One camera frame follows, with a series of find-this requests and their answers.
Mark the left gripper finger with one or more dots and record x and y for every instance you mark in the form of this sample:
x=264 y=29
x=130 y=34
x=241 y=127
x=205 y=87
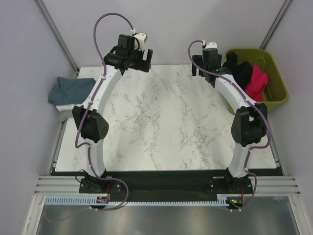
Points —
x=145 y=65
x=149 y=55

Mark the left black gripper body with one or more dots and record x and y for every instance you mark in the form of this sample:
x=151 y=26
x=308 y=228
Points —
x=135 y=57

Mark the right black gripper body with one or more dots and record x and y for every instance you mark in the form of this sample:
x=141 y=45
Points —
x=219 y=57

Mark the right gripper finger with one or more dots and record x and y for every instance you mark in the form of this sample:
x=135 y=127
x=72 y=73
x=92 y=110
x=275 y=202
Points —
x=197 y=59
x=194 y=71

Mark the black t shirt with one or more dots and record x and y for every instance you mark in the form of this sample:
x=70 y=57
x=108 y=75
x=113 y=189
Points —
x=241 y=72

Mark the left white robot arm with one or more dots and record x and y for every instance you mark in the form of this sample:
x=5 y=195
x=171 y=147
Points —
x=88 y=117

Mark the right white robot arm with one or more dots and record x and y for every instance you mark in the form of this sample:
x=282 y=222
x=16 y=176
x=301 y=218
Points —
x=250 y=121

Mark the pink t shirt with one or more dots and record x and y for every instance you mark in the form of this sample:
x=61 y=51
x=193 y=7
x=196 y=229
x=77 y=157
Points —
x=257 y=84

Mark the olive green plastic tub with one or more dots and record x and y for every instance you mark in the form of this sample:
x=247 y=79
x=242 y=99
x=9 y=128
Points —
x=275 y=92

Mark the folded teal t shirt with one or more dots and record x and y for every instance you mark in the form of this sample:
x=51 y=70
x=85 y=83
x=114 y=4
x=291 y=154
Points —
x=70 y=91

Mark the folded white t shirt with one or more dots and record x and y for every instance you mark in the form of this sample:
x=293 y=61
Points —
x=69 y=107

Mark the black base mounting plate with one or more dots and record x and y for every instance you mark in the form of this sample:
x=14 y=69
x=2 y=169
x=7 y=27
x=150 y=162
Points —
x=166 y=185

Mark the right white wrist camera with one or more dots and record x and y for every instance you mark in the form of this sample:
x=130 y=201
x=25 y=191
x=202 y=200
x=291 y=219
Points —
x=211 y=45

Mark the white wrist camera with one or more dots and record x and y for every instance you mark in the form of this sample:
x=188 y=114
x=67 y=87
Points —
x=211 y=45
x=140 y=39

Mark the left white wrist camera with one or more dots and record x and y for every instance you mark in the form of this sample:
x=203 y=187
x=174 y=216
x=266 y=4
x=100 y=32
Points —
x=140 y=39

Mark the right aluminium corner post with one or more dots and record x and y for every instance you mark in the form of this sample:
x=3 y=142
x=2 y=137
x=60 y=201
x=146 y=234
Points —
x=275 y=24

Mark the aluminium corner post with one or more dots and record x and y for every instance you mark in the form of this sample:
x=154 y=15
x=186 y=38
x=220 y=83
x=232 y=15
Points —
x=56 y=33
x=275 y=24

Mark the left aluminium corner post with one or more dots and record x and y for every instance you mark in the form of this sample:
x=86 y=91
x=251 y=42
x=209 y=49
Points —
x=56 y=33

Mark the aluminium frame rail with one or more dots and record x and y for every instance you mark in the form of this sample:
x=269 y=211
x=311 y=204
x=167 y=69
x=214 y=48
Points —
x=266 y=185

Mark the white slotted cable duct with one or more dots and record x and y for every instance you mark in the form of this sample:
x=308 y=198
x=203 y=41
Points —
x=100 y=201

